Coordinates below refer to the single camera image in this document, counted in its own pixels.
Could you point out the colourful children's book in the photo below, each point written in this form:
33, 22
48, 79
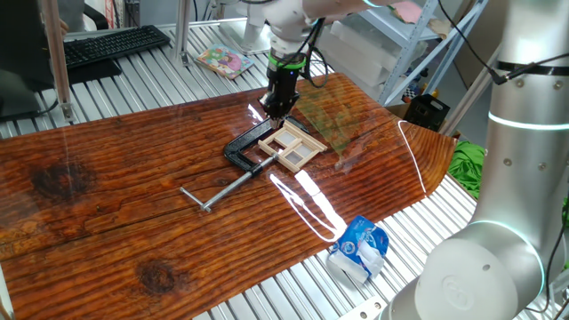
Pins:
224, 61

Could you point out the person in grey shirt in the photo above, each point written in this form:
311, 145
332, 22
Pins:
71, 11

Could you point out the black C-clamp with steel screw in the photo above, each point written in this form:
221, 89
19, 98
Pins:
232, 153

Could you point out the black computer monitor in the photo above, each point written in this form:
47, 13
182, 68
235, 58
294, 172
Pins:
22, 44

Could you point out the blue tissue pack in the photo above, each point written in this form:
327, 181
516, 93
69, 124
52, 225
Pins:
355, 242

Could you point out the pink paper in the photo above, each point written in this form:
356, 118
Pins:
406, 11

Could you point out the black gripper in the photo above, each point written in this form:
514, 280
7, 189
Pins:
282, 86

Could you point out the black office chair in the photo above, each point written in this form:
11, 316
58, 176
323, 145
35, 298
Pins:
100, 15

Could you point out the white stand base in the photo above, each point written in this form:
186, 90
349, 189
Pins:
242, 37

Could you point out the aluminium frame strut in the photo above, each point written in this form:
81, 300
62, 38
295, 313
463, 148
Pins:
471, 89

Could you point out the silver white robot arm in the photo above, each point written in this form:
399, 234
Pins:
524, 178

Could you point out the brown cardboard box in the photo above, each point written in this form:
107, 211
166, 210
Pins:
480, 44

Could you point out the black monitor stand base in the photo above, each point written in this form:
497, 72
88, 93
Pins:
95, 71

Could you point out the aluminium frame post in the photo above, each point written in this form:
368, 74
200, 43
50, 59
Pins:
182, 31
60, 66

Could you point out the green cloth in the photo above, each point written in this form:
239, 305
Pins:
467, 169

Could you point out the black plastic crate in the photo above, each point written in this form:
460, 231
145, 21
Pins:
424, 113

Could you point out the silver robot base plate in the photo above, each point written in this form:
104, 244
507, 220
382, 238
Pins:
364, 309

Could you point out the white foam boxes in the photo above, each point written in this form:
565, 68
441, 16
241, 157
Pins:
355, 58

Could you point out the glossy wood grain mat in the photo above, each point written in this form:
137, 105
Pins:
133, 200

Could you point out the grey metal shelf rack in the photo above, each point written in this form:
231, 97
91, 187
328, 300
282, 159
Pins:
401, 66

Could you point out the black computer keyboard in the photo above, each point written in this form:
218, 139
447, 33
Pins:
111, 44

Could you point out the miniature wooden sliding window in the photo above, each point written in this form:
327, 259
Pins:
293, 147

